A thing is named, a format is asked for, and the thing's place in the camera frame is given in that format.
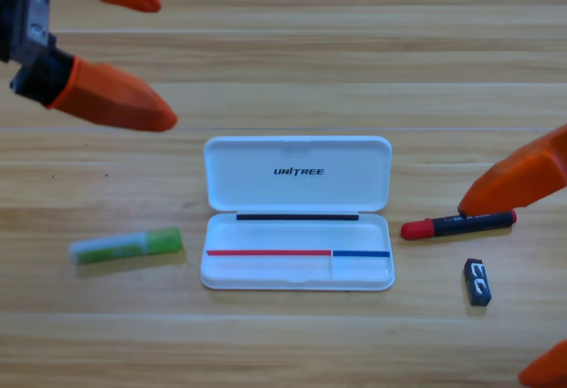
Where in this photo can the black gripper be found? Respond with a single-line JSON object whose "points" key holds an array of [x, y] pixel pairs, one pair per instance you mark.
{"points": [[28, 20]]}

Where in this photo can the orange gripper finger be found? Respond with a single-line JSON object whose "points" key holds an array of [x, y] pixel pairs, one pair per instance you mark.
{"points": [[549, 370], [518, 180]]}

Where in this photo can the black marker with red cap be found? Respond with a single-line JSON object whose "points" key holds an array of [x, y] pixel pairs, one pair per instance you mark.
{"points": [[421, 228]]}

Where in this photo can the black eraser with white print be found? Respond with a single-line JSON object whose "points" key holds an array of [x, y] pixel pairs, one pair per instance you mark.
{"points": [[477, 284]]}

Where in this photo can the white Unitree pencil case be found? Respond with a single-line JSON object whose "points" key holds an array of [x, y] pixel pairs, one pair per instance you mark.
{"points": [[248, 175]]}

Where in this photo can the green and white highlighter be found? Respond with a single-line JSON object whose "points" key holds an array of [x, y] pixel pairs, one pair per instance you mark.
{"points": [[124, 246]]}

